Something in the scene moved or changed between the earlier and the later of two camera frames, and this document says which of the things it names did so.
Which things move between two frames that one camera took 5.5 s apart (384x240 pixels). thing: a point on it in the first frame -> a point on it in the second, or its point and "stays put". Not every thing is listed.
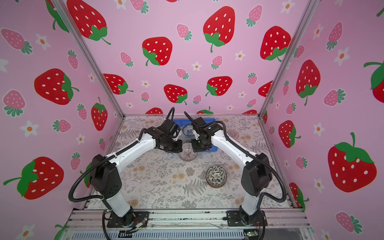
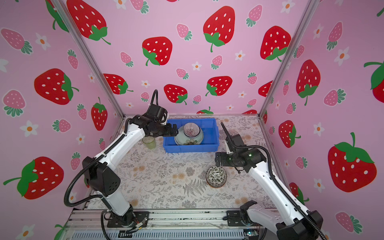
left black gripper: [179, 148] -> [169, 133]
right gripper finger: [197, 146] -> [222, 159]
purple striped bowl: [188, 154] -> [191, 130]
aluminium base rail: [282, 224] stays put
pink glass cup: [233, 134] stays put
